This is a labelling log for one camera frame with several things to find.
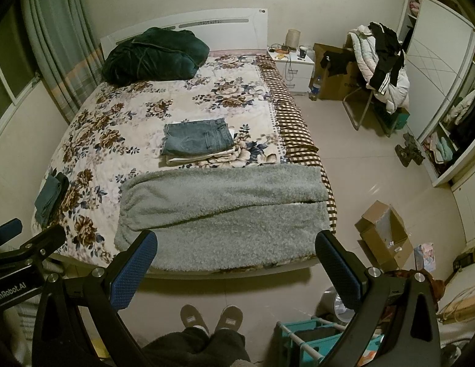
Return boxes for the floral bed blanket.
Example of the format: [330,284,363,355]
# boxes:
[47,54,289,266]

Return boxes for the dark mug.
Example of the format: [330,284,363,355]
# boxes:
[298,46,307,60]

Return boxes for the grey green curtain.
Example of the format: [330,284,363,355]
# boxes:
[22,0,103,122]

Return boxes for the right grey slipper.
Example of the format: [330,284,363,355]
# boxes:
[214,305,243,332]

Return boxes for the chair with clothes pile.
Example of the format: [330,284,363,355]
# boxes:
[340,22,410,134]

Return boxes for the white nightstand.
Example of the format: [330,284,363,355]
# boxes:
[267,48,315,94]

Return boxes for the grey fluffy fleece pants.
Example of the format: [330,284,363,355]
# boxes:
[115,163,332,274]

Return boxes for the folded blue jeans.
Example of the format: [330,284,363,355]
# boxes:
[161,118,234,158]

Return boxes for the open cardboard box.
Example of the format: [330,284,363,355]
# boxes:
[355,201,413,272]

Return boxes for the plastic water bottle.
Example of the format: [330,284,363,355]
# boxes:
[309,76,322,100]

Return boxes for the dark green duvet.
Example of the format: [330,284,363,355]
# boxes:
[102,27,210,86]

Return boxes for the large brown cardboard box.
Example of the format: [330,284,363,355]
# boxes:
[311,43,360,100]

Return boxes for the left grey slipper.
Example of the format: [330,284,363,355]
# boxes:
[180,304,210,336]

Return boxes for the grey slipper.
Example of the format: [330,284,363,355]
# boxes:
[180,304,210,336]
[214,305,243,332]

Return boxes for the white wardrobe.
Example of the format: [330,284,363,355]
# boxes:
[398,0,475,187]

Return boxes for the folded teal garment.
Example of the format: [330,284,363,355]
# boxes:
[34,172,69,229]

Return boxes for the beige table lamp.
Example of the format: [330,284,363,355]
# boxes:
[285,29,301,50]

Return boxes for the white headboard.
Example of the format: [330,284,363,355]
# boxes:
[101,8,268,56]

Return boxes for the brown checked bed sheet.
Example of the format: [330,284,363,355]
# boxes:
[256,54,337,235]

